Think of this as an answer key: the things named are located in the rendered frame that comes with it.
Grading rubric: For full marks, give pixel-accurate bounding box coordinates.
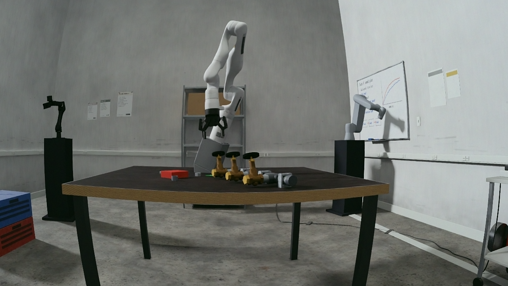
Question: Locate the red rectangular block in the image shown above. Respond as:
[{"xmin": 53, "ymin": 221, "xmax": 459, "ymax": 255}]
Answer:
[{"xmin": 161, "ymin": 170, "xmax": 189, "ymax": 178}]

